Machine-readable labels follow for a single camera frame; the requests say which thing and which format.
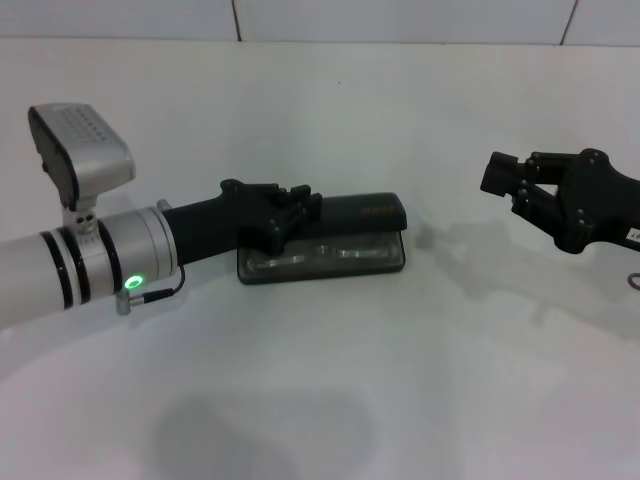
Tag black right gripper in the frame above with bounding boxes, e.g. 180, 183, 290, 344
478, 147, 640, 255

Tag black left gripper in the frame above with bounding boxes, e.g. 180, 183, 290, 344
162, 178, 324, 266

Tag clear transparent glasses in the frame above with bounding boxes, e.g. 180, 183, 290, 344
247, 243, 397, 274

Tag black glasses case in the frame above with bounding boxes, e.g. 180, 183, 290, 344
235, 191, 409, 286

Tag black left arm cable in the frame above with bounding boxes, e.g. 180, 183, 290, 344
130, 263, 188, 304

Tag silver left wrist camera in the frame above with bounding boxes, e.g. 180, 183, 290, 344
27, 103, 137, 234

